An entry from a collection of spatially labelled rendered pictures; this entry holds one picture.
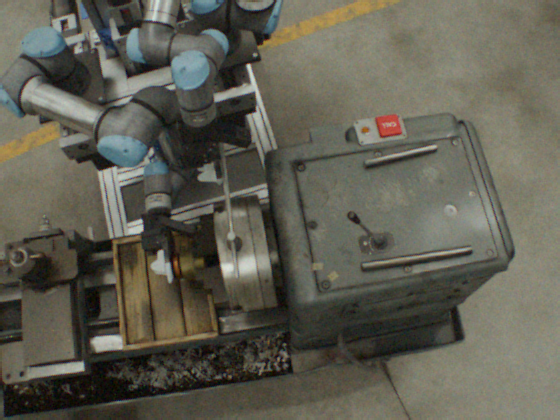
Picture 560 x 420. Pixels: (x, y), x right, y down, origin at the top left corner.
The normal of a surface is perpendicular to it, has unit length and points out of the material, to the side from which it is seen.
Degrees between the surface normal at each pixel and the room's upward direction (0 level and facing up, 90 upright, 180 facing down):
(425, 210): 0
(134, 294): 0
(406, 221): 0
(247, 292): 55
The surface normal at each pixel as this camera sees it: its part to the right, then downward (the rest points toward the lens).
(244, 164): -0.03, -0.36
